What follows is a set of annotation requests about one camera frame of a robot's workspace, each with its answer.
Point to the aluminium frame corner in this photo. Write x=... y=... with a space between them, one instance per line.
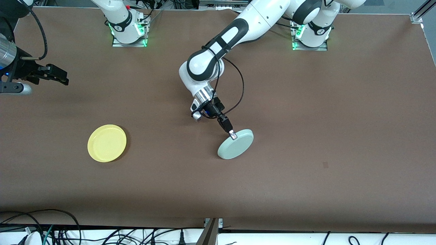
x=420 y=12

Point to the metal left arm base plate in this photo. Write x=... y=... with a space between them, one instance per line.
x=310 y=48

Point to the white lower shelf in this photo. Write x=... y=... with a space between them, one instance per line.
x=272 y=240

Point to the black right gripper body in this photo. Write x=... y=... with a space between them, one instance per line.
x=26 y=69

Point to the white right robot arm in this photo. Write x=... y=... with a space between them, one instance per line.
x=119 y=17

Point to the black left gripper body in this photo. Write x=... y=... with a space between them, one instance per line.
x=213 y=109

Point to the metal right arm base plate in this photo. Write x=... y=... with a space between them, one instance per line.
x=129 y=44

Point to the aluminium profile bar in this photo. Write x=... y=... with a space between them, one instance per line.
x=208 y=234

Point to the yellow plate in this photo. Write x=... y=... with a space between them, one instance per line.
x=107 y=143

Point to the grey power strip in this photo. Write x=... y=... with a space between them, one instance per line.
x=218 y=4

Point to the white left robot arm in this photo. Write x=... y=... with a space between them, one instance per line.
x=238 y=34

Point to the pale green plate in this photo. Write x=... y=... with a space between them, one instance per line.
x=236 y=145

